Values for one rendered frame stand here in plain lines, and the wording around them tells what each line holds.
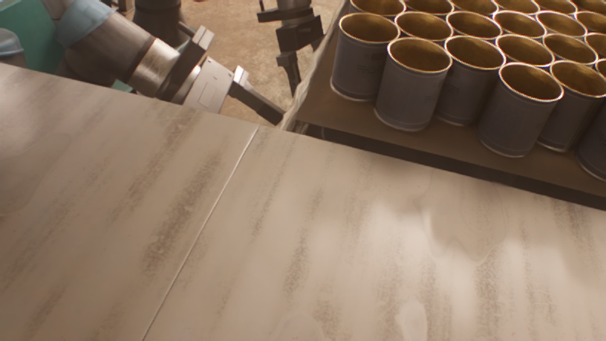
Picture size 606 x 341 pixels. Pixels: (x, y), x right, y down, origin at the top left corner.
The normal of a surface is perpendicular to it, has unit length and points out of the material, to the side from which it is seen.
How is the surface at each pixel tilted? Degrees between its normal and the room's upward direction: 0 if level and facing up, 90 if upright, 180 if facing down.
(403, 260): 0
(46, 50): 90
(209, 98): 32
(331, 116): 2
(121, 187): 0
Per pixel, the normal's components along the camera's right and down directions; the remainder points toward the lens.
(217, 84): 0.61, -0.50
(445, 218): 0.11, -0.73
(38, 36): 0.93, 0.31
